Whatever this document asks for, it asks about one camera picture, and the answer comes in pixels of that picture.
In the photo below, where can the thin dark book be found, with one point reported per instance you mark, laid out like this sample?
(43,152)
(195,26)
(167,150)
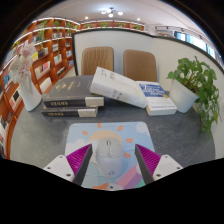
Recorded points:
(66,112)

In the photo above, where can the large window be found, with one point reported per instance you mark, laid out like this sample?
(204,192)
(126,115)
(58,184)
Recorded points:
(200,43)

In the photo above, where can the pastel sun-print mouse pad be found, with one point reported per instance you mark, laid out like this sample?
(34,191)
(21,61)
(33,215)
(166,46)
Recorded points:
(133,131)

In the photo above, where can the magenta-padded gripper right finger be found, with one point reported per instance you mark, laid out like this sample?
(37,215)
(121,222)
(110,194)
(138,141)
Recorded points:
(165,166)

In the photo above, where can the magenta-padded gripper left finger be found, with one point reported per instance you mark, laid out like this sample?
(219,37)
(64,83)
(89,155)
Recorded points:
(60,166)

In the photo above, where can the white vase with pink flowers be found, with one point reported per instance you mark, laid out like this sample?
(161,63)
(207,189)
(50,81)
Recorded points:
(30,93)

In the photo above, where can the white computer mouse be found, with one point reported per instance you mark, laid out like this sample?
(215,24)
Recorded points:
(109,160)

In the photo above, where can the green plant in white pot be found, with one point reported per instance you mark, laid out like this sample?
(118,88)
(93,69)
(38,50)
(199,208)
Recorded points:
(186,96)

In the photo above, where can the ceiling chandelier lamp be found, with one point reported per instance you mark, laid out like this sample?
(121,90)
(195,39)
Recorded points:
(111,12)

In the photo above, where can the thick white book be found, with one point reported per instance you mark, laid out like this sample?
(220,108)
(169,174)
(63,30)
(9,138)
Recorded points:
(116,86)

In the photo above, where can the thick dark book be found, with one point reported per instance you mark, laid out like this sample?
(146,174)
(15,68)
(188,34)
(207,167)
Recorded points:
(70,90)

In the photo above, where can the orange wooden bookshelf unit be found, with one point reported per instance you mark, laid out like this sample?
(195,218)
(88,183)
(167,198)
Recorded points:
(50,56)

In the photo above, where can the blue-cover white book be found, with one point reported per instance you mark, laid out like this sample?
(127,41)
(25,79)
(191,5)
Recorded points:
(156,96)

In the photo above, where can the tan padded chair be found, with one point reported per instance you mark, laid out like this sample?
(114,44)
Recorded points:
(140,65)
(97,60)

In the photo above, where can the white black-framed desk partition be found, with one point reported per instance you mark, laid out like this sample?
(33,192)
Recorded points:
(133,40)

